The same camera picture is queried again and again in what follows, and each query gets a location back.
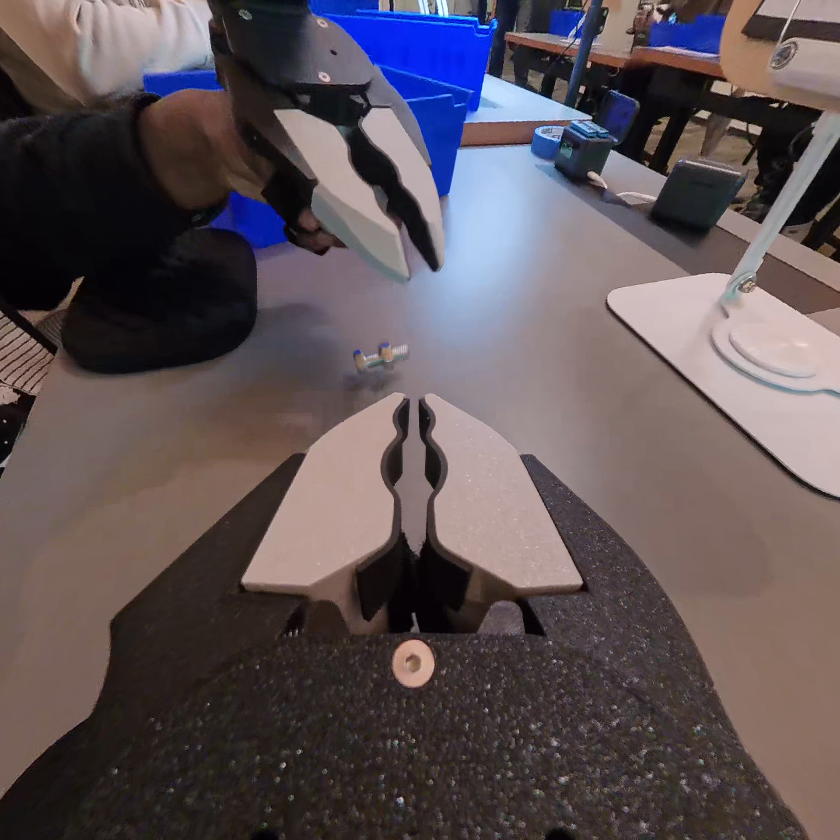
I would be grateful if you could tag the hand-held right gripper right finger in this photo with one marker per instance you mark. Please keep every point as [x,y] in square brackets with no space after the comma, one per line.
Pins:
[505,525]

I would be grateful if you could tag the black and white printed trousers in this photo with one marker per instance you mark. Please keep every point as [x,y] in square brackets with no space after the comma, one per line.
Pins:
[20,381]

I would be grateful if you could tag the black wrist rest pad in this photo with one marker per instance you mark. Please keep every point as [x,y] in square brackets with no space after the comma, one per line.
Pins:
[171,315]

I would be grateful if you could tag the blue tape roll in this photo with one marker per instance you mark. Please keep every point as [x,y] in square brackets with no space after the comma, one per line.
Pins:
[549,142]

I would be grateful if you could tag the small black and blue device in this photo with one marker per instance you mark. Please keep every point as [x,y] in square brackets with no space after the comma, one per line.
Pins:
[591,145]

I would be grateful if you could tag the sign board on white stand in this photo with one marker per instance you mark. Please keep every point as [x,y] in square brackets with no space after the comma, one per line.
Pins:
[709,355]

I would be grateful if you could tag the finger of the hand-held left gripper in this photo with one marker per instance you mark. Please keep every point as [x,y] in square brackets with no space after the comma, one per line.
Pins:
[348,197]
[414,164]

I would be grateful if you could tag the person's left hand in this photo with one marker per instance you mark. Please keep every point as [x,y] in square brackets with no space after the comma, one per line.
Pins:
[197,145]

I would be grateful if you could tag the dark grey box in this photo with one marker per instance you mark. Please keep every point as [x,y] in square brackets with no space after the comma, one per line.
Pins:
[698,197]

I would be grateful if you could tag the steel hex bolt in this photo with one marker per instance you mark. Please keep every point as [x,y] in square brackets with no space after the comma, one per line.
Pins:
[394,353]

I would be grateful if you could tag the wooden office desk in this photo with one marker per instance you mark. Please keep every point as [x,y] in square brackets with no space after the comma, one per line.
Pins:
[617,55]

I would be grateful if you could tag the wood-edged grey board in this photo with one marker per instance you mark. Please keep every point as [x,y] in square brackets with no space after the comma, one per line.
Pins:
[505,105]

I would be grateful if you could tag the blue divided plastic bin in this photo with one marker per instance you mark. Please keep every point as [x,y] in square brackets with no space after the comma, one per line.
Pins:
[440,131]

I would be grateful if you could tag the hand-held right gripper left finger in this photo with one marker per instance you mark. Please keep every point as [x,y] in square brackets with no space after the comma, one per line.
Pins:
[328,525]

